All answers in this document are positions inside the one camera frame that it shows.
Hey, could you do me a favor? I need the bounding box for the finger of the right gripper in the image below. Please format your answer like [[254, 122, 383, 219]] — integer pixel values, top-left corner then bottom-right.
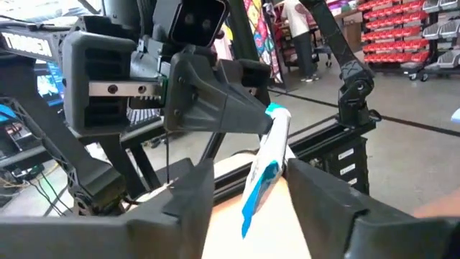
[[163, 52, 275, 134], [218, 58, 272, 107]]

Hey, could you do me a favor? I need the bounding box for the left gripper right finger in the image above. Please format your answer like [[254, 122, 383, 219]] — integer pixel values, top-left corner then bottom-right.
[[285, 158, 460, 259]]

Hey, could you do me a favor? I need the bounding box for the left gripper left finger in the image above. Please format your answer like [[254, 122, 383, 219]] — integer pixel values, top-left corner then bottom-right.
[[0, 160, 216, 259]]

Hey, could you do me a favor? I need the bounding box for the blue white chocolate bar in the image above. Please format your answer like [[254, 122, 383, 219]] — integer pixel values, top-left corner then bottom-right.
[[240, 102, 293, 240]]

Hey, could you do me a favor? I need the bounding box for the black monitor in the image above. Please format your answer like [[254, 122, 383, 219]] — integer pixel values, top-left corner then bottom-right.
[[34, 60, 66, 108]]

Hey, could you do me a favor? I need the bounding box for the colourful patterned curtain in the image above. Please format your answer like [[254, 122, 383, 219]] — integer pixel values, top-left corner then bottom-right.
[[243, 0, 284, 84]]

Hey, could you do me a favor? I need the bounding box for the black box with white labels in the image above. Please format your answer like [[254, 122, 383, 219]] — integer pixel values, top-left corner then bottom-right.
[[308, 135, 371, 196]]

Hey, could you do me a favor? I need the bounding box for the person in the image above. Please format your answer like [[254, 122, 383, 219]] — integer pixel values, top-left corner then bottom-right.
[[280, 0, 321, 83]]

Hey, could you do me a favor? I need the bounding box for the black side stand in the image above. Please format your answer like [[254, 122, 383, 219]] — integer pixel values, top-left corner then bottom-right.
[[0, 118, 224, 199]]

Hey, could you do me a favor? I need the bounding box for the red bin shelf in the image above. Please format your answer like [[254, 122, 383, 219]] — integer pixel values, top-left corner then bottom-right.
[[357, 0, 431, 75]]

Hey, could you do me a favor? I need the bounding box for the grey bin shelf cart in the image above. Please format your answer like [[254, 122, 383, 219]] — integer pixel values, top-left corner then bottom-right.
[[408, 0, 460, 83]]

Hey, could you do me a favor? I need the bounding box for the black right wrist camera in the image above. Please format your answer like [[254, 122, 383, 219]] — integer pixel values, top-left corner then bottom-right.
[[152, 0, 231, 48]]

